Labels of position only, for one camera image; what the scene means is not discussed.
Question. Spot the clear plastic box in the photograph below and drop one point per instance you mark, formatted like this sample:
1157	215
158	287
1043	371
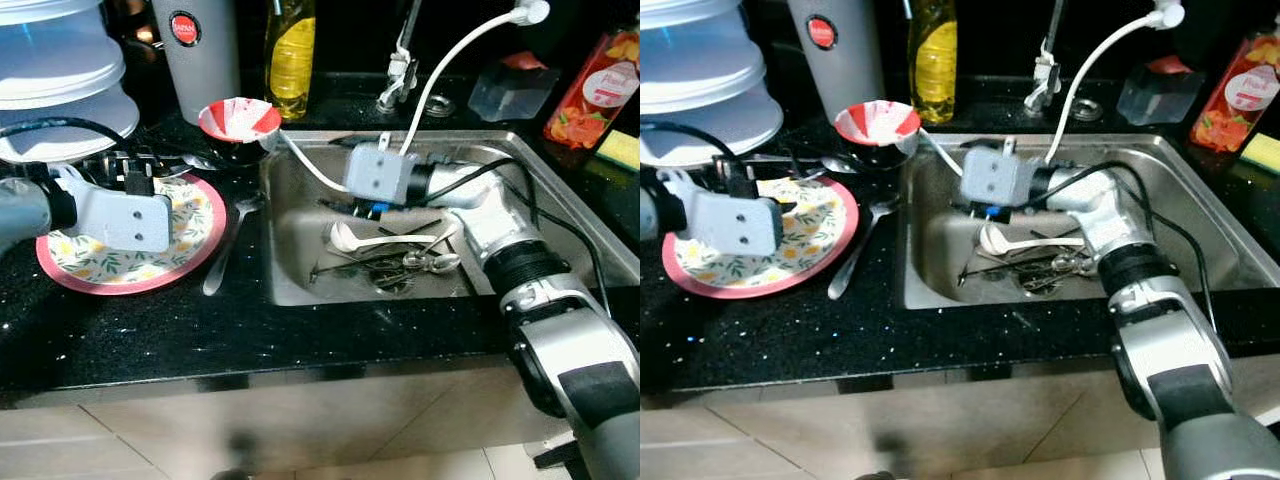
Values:
1160	98
510	95

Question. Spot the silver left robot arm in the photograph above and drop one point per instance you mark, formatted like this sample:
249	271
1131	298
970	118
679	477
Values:
650	205
25	215

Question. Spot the white plastic ladle spoon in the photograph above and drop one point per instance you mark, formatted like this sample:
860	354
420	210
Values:
345	240
995	243

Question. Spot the yellow dish soap bottle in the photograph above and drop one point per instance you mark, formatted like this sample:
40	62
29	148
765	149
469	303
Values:
932	65
291	60

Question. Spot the metal sink faucet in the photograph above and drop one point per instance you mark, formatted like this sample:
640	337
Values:
1045	75
400	75

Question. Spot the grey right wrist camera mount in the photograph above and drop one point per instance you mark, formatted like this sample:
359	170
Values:
1000	178
380	175

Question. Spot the floral plate with pink rim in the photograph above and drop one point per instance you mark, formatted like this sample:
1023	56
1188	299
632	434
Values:
820	240
195	235

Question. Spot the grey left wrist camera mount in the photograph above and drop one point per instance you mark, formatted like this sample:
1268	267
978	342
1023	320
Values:
120	220
735	222

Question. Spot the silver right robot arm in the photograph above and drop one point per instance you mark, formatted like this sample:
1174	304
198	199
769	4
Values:
1180	350
560	340

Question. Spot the yellow sponge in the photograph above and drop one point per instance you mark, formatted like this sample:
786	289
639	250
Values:
622	150
1263	153

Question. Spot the stainless steel sink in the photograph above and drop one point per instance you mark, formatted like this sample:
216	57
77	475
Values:
300	250
935	260

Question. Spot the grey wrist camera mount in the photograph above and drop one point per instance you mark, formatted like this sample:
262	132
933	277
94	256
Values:
735	222
380	175
1000	178
120	220

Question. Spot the silver metal spoon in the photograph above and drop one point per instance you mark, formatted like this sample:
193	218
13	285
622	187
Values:
195	160
1078	265
830	165
440	262

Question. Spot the grey tumbler with red logo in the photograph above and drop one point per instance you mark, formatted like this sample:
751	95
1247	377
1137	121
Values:
840	70
200	70

